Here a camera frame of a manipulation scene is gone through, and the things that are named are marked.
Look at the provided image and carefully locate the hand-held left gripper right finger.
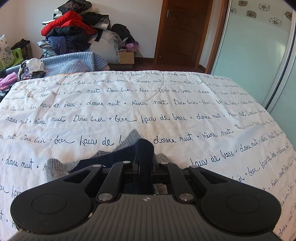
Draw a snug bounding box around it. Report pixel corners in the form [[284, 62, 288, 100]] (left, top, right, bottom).
[[151, 162, 228, 204]]

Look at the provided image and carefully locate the green plastic chair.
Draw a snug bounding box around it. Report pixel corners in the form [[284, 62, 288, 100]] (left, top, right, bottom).
[[0, 47, 24, 70]]

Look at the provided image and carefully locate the dark plaid cloth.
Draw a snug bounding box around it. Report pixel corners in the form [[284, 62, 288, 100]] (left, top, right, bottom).
[[23, 71, 47, 81]]

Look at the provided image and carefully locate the purple bag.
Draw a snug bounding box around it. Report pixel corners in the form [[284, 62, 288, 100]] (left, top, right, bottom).
[[124, 41, 139, 53]]

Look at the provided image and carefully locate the pink garment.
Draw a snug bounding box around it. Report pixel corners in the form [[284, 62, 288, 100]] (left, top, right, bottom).
[[0, 73, 19, 91]]

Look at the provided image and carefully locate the floral pillow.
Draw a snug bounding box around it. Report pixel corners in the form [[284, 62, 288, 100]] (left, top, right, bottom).
[[0, 34, 12, 68]]

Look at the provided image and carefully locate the white plastic bag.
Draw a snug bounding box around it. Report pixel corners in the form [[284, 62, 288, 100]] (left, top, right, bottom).
[[18, 58, 45, 76]]

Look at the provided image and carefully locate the brown wooden door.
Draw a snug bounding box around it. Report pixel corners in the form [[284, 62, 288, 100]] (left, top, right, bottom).
[[155, 0, 213, 68]]

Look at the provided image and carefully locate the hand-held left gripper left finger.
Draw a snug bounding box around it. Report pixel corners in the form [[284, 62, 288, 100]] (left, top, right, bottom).
[[61, 161, 139, 203]]

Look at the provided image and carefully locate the dark bag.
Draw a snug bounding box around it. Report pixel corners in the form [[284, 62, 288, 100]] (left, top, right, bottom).
[[10, 39, 32, 60]]

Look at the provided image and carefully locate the cardboard box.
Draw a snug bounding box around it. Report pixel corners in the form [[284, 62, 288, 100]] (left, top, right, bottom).
[[119, 51, 135, 65]]

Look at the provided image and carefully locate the black backpack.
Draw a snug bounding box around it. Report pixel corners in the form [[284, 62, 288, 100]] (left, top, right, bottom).
[[110, 23, 135, 45]]

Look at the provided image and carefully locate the frosted glass sliding door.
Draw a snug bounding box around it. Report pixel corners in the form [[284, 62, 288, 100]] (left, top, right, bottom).
[[204, 0, 296, 140]]

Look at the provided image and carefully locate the clear plastic bedding bag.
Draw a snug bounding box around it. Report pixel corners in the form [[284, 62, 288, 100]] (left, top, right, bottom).
[[88, 30, 122, 63]]

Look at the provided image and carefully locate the navy and grey sweater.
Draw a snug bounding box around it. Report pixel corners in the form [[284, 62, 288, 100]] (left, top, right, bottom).
[[45, 129, 193, 195]]

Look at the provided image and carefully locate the blue quilted cover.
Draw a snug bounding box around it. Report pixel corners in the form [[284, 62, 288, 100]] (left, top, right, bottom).
[[5, 51, 110, 77]]

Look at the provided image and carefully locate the white script printed blanket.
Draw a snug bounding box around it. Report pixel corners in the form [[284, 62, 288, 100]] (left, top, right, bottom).
[[0, 69, 296, 241]]

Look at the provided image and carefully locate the pile of jackets and clothes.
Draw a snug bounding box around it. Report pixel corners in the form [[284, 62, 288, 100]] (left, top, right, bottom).
[[38, 0, 110, 57]]

